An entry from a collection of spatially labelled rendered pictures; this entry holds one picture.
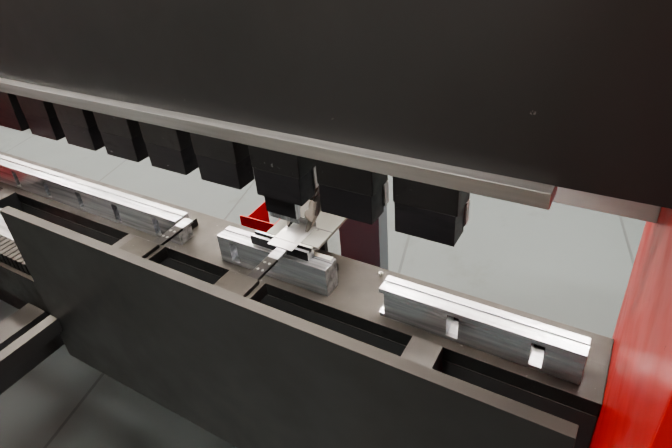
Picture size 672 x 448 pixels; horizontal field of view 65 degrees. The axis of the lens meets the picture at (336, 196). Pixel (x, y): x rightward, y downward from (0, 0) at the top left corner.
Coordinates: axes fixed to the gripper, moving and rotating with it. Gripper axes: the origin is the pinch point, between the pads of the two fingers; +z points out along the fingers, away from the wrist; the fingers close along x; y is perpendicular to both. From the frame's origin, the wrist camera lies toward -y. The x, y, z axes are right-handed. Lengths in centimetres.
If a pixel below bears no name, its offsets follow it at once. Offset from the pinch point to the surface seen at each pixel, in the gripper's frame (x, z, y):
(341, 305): 20.1, 17.9, 0.4
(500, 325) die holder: 62, 9, 5
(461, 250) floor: 9, -11, -167
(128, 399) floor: -85, 93, -46
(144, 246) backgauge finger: -32.2, 17.4, 24.4
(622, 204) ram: 80, -19, 32
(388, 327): 35.1, 19.0, 1.6
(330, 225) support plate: 7.7, -2.6, -4.1
